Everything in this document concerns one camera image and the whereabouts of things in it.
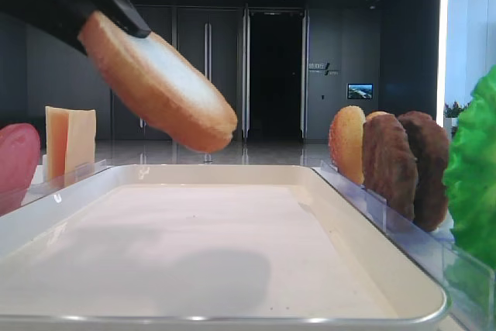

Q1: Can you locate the round toasted bread slice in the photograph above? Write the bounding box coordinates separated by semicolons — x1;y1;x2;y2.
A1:
78;12;237;153

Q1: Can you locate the orange cheese slice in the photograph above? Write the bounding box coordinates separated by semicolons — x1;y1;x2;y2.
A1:
45;106;69;180

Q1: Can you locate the pale yellow cheese slice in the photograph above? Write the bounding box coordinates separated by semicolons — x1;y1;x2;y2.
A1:
65;109;96;174

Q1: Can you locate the golden bread slice upright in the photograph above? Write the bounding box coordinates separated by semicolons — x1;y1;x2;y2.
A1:
329;105;365;184

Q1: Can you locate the brown meat patty front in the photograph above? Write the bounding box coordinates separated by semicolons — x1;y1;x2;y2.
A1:
363;114;418;221

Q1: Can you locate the brown meat patty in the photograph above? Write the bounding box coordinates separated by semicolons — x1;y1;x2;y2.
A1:
398;111;450;232
363;114;418;221

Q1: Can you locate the brown meat patty rear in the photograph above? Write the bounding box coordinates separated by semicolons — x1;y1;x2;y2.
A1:
398;111;450;232

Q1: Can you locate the green lettuce leaf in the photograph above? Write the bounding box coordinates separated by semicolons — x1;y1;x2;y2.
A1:
443;67;495;270

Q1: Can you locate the clear acrylic left rack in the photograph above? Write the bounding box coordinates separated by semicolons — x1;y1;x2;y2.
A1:
1;160;109;215

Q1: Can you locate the clear acrylic rack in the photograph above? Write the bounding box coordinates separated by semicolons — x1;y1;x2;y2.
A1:
1;160;109;215
315;161;495;330

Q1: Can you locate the white rectangular tray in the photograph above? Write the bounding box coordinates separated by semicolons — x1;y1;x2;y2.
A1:
1;165;450;330

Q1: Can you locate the potted plant with flowers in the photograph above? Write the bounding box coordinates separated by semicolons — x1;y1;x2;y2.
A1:
444;101;469;118

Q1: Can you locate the clear acrylic right rack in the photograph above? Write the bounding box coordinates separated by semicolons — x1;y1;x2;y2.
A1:
315;161;495;330

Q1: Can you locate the open glass door frame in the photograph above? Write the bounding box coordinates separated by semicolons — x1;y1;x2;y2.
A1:
242;8;307;143

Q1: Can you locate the wall sign lettering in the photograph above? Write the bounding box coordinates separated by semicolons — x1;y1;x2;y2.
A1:
308;63;339;76

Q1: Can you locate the small wall display screen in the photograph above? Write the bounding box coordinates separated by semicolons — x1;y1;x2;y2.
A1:
347;84;374;100

